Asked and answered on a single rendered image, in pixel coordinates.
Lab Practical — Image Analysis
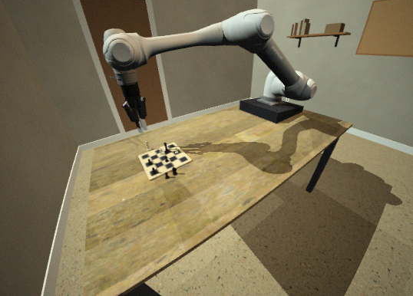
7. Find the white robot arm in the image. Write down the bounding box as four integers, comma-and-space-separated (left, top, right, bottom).
103, 9, 317, 107

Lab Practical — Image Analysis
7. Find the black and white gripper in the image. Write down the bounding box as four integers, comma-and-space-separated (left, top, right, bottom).
121, 83, 147, 133

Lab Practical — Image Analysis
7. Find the wooden chessboard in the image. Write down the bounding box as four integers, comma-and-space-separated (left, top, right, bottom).
138, 142, 192, 181

